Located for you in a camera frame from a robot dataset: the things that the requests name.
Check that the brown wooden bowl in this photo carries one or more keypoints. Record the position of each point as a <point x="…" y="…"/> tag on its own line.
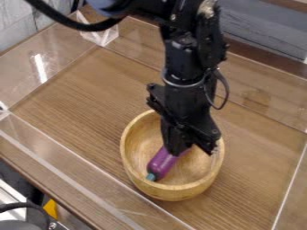
<point x="193" y="172"/>

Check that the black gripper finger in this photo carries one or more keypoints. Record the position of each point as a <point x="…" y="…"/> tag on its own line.
<point x="172" y="138"/>
<point x="189" y="138"/>

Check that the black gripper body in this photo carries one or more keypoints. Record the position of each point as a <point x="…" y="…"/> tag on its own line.
<point x="180" y="103"/>

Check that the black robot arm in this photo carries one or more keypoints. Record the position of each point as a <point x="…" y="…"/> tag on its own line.
<point x="194" y="49"/>

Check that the clear acrylic tray wall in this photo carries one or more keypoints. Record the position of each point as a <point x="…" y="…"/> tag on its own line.
<point x="64" y="146"/>

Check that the clear acrylic corner bracket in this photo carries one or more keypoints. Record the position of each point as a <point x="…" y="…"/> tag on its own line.
<point x="101" y="38"/>

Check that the purple toy eggplant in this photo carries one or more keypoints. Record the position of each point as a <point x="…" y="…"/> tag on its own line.
<point x="161" y="162"/>

